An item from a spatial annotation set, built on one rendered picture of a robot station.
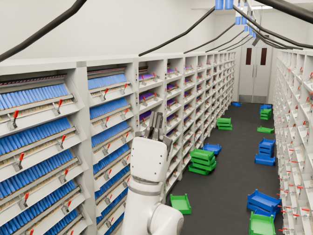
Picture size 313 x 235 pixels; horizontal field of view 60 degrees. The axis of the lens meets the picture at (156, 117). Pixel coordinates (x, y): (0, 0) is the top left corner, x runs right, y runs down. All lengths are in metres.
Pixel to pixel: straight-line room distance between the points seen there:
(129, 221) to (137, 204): 0.05
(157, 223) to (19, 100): 0.91
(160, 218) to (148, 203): 0.05
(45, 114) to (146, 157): 0.85
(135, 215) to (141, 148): 0.16
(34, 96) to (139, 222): 0.91
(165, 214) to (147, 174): 0.10
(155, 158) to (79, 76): 1.02
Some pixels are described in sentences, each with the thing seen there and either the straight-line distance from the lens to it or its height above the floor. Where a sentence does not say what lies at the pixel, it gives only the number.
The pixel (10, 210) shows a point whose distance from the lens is 1.42.
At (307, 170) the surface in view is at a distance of 2.13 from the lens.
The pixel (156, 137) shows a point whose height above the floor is 1.58.
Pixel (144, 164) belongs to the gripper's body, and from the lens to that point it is 0.69.
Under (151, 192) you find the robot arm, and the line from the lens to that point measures 0.69.
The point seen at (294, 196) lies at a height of 0.52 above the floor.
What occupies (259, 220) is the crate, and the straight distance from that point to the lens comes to 3.01.
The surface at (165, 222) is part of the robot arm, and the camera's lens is 0.67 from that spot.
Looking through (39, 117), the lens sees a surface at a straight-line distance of 1.41.
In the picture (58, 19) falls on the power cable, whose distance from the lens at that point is 1.04.
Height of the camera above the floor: 1.79
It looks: 14 degrees down
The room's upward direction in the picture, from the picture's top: straight up
